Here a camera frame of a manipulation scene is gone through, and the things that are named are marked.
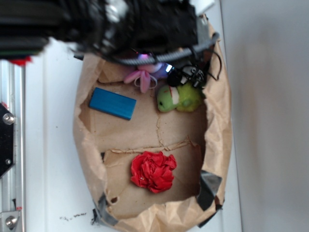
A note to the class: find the pink plush bunny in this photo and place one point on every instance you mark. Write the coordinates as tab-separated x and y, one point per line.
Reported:
146	76

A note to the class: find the green plush turtle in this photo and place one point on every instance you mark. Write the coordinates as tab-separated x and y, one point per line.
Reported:
183	98

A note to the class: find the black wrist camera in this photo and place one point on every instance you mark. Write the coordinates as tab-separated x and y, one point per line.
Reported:
186	74

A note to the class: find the brown paper bag tray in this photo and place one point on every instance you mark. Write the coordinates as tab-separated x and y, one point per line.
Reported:
200	142

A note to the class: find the aluminium extrusion rail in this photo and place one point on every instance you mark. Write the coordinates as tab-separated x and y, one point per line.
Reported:
12	184

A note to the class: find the blue foam block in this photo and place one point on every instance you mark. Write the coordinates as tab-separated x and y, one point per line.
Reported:
112	103

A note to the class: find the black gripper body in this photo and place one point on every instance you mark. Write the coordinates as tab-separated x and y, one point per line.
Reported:
161	25

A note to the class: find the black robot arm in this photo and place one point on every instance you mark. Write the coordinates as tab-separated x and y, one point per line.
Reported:
103	27

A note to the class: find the red crumpled paper flower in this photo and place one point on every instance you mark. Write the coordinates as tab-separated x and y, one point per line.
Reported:
153	171

